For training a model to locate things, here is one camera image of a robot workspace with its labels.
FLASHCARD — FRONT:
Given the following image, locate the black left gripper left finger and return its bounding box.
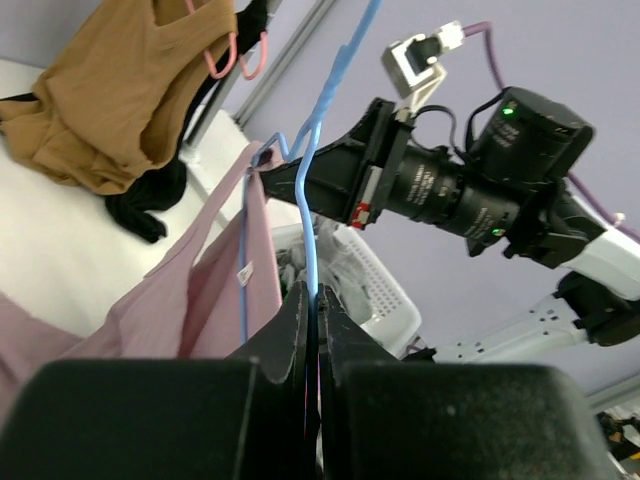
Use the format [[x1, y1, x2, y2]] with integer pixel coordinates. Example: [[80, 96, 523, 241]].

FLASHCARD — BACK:
[[1, 282, 319, 479]]

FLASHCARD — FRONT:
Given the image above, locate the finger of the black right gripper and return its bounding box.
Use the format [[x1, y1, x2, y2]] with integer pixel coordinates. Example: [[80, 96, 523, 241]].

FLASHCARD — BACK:
[[260, 169, 360, 223], [287, 109, 381, 174]]

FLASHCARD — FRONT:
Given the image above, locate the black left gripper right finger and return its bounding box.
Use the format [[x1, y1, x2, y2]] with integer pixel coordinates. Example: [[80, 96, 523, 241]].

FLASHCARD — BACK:
[[318, 288, 617, 479]]

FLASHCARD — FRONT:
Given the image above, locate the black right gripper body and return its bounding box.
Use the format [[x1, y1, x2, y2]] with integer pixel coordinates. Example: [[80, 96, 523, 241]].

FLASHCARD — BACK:
[[349, 97, 526, 259]]

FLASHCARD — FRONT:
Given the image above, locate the blue hanger of mauve top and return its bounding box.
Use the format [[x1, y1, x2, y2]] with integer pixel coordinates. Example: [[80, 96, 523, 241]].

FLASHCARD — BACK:
[[237, 0, 386, 346]]

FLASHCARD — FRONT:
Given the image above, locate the grey tank top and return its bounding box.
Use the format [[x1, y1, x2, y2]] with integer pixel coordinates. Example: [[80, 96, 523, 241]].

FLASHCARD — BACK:
[[276, 216, 373, 325]]

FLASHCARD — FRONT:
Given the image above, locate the mauve tank top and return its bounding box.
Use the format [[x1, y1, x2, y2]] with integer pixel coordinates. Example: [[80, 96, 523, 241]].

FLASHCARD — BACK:
[[1, 142, 284, 416]]

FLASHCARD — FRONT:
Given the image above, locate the brown tank top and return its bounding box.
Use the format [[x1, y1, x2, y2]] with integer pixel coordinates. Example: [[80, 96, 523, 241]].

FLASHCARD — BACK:
[[0, 0, 239, 196]]

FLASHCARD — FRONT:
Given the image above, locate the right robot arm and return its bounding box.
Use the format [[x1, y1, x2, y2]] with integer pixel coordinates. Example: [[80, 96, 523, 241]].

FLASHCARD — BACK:
[[261, 87, 639, 362]]

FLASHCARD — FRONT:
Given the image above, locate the pink hanger of brown top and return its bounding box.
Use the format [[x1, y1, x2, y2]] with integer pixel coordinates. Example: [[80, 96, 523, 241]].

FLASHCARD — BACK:
[[182, 1, 238, 85]]

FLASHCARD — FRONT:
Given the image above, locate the pink hanger of black top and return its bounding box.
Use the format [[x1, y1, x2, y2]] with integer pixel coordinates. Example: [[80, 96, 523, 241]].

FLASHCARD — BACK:
[[239, 30, 269, 81]]

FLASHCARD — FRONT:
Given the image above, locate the black tank top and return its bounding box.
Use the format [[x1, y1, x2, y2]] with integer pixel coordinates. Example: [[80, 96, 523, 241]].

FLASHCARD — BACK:
[[0, 0, 271, 245]]

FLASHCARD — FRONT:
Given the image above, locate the white plastic basket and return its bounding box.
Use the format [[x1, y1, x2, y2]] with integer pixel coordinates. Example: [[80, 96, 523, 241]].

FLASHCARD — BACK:
[[269, 222, 424, 359]]

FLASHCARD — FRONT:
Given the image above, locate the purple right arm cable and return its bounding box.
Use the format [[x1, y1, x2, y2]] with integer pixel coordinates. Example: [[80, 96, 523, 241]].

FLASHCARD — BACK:
[[462, 20, 640, 241]]

